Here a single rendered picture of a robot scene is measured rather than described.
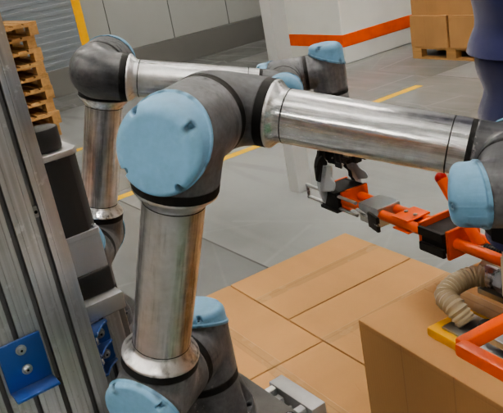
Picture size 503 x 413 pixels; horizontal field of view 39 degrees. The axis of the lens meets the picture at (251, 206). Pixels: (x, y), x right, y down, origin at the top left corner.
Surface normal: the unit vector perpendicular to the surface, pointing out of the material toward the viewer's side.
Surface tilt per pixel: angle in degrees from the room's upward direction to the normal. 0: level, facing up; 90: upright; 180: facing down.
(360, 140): 95
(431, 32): 90
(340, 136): 95
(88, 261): 90
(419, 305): 0
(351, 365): 0
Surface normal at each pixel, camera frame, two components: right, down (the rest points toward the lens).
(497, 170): -0.33, -0.64
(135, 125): -0.35, 0.29
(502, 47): -0.76, 0.00
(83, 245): 0.57, 0.20
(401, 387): -0.86, 0.32
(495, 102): -0.95, -0.10
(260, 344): -0.17, -0.92
